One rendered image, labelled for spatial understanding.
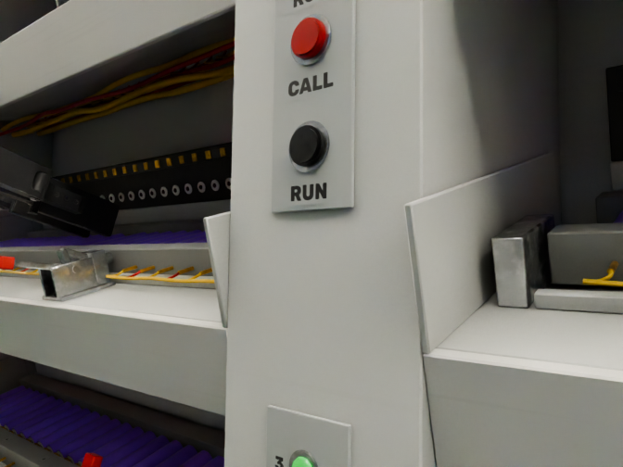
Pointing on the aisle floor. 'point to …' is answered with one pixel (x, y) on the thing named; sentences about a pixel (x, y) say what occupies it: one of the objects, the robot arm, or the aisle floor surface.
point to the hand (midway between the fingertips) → (67, 208)
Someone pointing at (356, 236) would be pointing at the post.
